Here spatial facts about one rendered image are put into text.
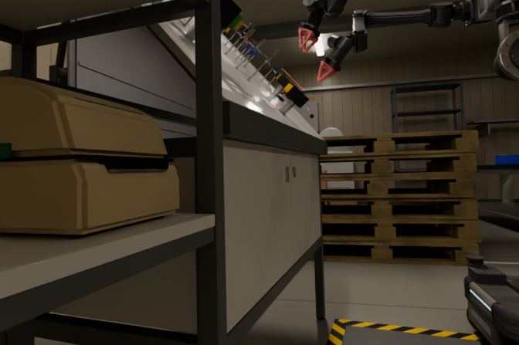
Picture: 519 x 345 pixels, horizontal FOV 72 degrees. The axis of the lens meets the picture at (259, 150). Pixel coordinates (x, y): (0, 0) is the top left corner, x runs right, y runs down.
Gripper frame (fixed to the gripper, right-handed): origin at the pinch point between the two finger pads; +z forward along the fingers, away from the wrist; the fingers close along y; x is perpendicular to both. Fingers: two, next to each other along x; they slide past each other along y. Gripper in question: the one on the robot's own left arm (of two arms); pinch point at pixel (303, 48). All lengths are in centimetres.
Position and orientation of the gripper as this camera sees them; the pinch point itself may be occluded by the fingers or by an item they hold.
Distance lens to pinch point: 163.4
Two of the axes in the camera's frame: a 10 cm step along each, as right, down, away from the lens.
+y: -4.1, -1.2, -9.1
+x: 8.3, 3.5, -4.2
